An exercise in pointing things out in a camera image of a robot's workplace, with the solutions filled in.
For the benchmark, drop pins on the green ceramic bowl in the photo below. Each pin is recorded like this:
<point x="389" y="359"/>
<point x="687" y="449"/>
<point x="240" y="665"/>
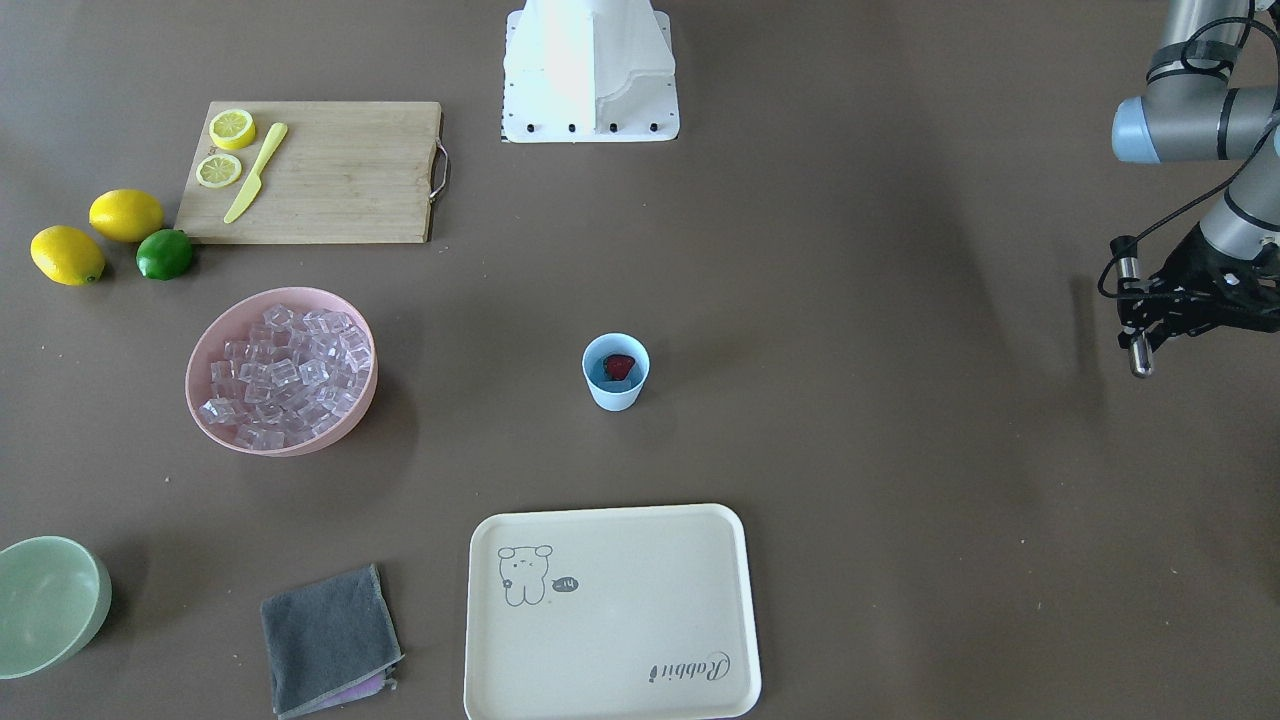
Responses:
<point x="55" y="595"/>

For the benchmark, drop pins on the steel muddler rod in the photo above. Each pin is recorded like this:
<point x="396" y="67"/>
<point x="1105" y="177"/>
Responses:
<point x="1133" y="337"/>

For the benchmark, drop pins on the grey folded cloth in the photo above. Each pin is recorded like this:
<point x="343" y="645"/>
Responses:
<point x="329" y="643"/>

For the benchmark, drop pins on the pink bowl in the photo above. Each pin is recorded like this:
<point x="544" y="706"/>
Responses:
<point x="280" y="435"/>

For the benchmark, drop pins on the clear ice cube pile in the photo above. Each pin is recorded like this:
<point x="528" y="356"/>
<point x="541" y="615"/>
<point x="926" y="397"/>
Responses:
<point x="288" y="375"/>

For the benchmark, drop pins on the light blue plastic cup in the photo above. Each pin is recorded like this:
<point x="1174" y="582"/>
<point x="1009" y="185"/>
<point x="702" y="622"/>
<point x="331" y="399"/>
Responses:
<point x="608" y="395"/>

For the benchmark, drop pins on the lemon half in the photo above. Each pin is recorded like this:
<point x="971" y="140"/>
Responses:
<point x="232" y="129"/>
<point x="218" y="171"/>

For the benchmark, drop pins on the wooden cutting board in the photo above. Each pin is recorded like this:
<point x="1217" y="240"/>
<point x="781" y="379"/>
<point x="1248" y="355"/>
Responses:
<point x="346" y="172"/>

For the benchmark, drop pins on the cream rabbit tray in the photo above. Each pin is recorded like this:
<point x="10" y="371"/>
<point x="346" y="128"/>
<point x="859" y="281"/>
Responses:
<point x="640" y="613"/>

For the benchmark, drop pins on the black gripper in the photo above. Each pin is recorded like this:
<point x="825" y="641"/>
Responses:
<point x="1206" y="268"/>

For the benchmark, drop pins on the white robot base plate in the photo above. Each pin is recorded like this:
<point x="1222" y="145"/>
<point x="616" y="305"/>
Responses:
<point x="589" y="72"/>

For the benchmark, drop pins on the red strawberry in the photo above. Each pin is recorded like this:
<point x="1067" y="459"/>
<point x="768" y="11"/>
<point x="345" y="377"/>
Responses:
<point x="617" y="367"/>

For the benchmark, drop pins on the yellow lemon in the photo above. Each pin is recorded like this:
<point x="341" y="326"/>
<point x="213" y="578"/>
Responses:
<point x="126" y="215"/>
<point x="67" y="255"/>

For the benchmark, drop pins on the green lime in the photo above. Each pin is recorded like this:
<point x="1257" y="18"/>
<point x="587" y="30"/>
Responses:
<point x="165" y="255"/>

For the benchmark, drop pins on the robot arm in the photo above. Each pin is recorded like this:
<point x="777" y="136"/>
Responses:
<point x="1190" y="112"/>

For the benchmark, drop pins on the yellow plastic knife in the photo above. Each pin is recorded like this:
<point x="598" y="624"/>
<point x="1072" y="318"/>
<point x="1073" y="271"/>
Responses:
<point x="252" y="184"/>

